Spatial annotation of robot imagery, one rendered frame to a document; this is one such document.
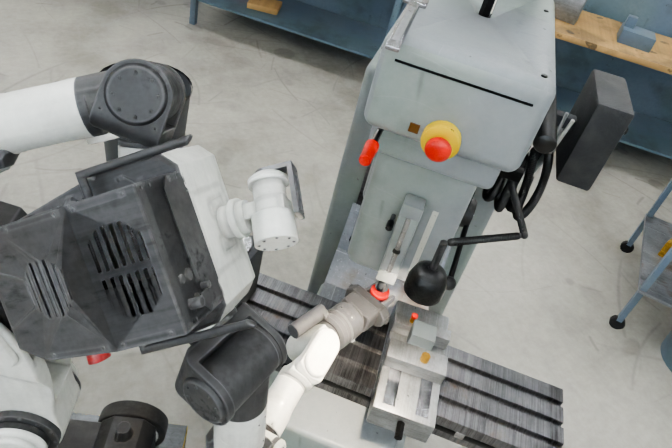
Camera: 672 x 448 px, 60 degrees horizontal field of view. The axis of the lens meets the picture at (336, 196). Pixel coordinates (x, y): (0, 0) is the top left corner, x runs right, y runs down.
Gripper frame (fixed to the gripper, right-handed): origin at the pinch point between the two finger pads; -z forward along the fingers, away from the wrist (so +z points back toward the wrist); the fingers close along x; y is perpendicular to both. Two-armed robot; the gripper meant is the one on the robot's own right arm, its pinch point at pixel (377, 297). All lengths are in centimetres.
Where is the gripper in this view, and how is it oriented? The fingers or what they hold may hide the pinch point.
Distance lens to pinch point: 146.5
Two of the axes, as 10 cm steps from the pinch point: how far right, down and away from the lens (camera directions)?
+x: -7.2, -5.4, 4.3
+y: -2.1, 7.7, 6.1
